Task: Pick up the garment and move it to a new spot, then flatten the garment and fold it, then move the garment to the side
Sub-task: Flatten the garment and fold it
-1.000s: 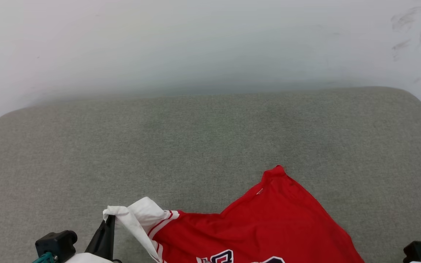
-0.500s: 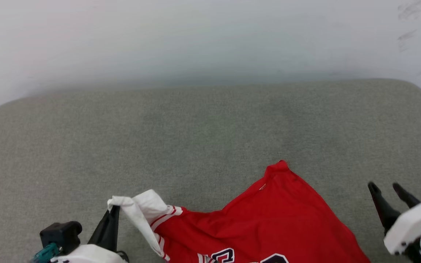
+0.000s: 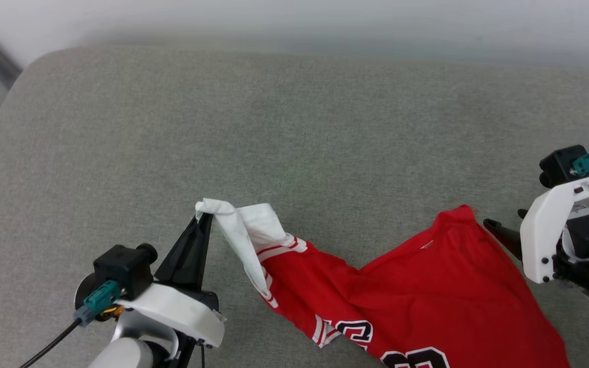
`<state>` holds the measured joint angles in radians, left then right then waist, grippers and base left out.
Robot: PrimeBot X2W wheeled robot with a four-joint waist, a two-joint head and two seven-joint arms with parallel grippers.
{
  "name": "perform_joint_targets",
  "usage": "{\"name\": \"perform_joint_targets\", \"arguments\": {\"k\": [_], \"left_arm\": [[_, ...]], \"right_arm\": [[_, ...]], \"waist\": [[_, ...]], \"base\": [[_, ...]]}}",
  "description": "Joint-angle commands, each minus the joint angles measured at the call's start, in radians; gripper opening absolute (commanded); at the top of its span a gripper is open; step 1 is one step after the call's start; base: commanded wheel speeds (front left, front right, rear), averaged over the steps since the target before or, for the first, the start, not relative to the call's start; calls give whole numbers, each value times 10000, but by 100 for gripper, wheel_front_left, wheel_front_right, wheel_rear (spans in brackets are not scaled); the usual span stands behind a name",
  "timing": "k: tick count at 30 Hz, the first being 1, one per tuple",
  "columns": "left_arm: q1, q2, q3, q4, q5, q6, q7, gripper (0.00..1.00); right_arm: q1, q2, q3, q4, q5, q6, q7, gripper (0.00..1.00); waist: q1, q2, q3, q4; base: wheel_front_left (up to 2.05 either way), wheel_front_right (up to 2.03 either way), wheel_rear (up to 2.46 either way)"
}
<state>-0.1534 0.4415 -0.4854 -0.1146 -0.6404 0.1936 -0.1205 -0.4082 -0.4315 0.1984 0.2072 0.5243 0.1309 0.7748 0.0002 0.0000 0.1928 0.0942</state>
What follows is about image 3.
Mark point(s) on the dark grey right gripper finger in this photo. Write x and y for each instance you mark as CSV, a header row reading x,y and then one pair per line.
x,y
506,237
523,214

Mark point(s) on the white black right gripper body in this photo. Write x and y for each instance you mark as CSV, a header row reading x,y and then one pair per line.
x,y
545,235

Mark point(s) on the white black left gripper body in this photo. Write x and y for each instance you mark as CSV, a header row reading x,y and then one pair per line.
x,y
182,309

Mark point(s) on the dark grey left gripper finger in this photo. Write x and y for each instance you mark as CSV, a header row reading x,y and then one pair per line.
x,y
204,255
179,260

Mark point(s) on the red and white basketball jersey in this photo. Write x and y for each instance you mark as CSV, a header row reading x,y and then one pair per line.
x,y
427,296

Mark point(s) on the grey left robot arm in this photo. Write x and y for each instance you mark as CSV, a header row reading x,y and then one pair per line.
x,y
126,352

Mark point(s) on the grey fabric sofa cushion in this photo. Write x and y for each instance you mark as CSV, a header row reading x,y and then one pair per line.
x,y
294,133

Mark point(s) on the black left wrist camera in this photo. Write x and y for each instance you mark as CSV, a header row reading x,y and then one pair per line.
x,y
123,266

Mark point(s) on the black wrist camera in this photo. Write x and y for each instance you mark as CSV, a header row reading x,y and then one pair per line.
x,y
558,166
123,266

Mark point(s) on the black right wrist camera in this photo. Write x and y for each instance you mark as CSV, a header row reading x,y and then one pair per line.
x,y
558,166

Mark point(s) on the teal left camera connector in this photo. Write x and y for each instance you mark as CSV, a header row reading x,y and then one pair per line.
x,y
97,301

